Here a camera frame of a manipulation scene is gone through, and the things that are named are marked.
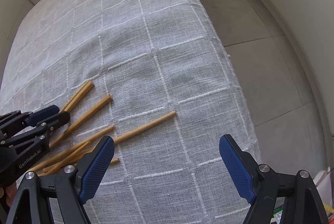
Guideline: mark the person's left hand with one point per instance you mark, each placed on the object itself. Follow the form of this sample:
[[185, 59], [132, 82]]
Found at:
[[7, 192]]

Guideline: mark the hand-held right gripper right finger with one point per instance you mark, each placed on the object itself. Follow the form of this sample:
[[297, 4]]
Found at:
[[234, 169]]

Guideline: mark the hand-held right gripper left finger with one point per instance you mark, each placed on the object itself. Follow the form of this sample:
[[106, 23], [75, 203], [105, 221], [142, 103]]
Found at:
[[96, 169]]

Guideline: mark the bunch of wooden chopsticks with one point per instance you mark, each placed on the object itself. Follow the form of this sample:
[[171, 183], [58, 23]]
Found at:
[[146, 126]]

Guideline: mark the long wooden chopstick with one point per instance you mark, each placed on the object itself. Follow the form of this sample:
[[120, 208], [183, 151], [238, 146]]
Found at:
[[77, 93], [83, 94]]

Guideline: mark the grey checked tablecloth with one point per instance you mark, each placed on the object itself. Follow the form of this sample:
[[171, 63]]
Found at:
[[161, 56]]

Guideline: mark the colourful packet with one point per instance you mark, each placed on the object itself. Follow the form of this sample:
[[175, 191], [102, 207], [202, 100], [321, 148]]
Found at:
[[277, 215]]

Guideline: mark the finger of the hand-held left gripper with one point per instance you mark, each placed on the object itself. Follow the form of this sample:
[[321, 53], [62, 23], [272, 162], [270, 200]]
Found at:
[[44, 112], [58, 119]]

